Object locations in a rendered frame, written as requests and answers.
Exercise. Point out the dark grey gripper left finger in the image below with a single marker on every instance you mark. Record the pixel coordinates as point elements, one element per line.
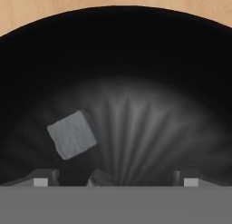
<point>45,177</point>

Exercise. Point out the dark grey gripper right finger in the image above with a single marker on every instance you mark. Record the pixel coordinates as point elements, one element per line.
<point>188,177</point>

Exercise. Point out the grey ice cube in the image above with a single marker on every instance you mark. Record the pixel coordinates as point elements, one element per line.
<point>72,135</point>

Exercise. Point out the black bowl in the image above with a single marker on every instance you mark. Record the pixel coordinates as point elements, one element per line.
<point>127,67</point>

